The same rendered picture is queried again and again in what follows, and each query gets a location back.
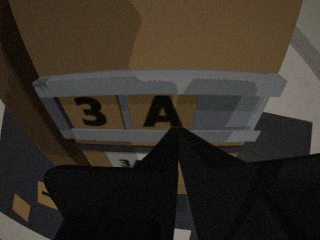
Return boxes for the white paper ticket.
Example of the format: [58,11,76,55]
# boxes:
[104,152,148,167]

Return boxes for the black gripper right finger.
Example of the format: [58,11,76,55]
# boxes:
[176,128,320,240]

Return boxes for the grey flat square slab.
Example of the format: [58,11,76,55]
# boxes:
[291,0,320,73]

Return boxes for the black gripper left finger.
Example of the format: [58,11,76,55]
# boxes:
[44,128,179,240]

